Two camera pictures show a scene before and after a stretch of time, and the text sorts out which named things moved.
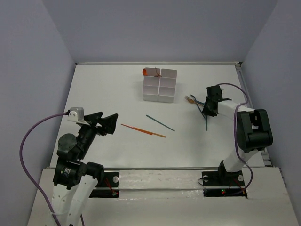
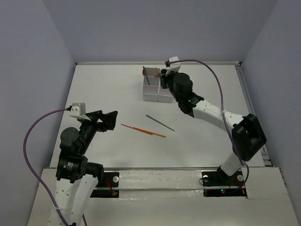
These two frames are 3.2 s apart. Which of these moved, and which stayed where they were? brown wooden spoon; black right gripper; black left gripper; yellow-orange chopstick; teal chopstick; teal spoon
Moved: black right gripper; teal spoon
Stayed: teal chopstick; brown wooden spoon; yellow-orange chopstick; black left gripper
